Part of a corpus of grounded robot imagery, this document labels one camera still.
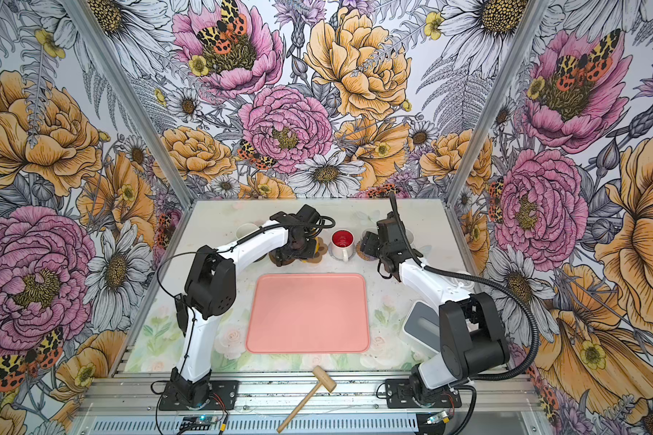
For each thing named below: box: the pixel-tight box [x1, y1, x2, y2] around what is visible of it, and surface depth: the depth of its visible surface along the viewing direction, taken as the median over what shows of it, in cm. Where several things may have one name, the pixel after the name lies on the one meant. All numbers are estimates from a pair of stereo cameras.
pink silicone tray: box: [245, 273, 371, 354], surface depth 93 cm
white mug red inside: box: [330, 228, 355, 263], surface depth 101 cm
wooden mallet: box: [276, 365, 338, 434], surface depth 77 cm
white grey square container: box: [402, 299, 440, 356], surface depth 84 cm
